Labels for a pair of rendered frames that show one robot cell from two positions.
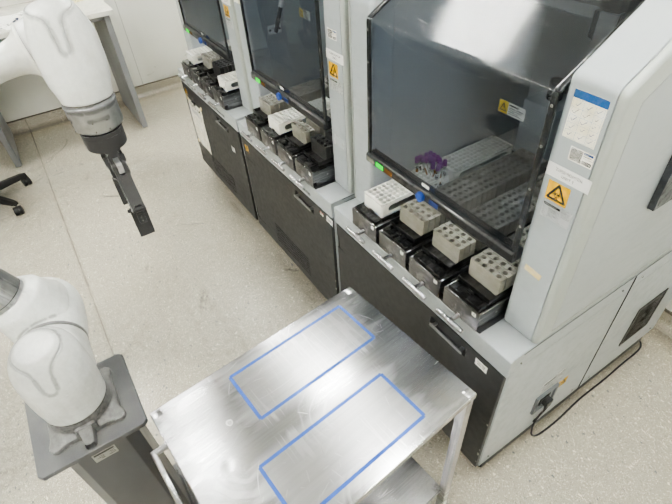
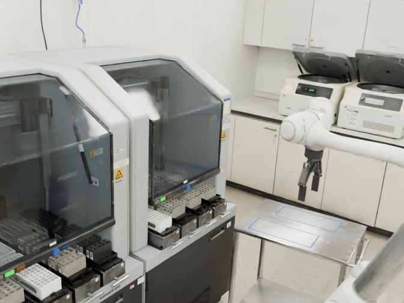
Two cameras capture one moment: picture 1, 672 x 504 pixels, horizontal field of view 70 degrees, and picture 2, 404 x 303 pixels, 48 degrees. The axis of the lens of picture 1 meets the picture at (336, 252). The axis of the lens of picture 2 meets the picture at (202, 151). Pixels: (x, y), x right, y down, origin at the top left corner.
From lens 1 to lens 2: 274 cm
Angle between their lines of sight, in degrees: 94
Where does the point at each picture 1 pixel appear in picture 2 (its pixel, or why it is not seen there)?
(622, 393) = not seen: hidden behind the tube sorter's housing
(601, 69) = (223, 92)
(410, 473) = (260, 285)
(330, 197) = (134, 263)
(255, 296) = not seen: outside the picture
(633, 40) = (214, 83)
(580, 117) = (225, 106)
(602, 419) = not seen: hidden behind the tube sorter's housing
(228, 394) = (317, 245)
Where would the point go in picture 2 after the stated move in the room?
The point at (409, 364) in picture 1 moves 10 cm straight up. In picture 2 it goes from (265, 210) to (267, 194)
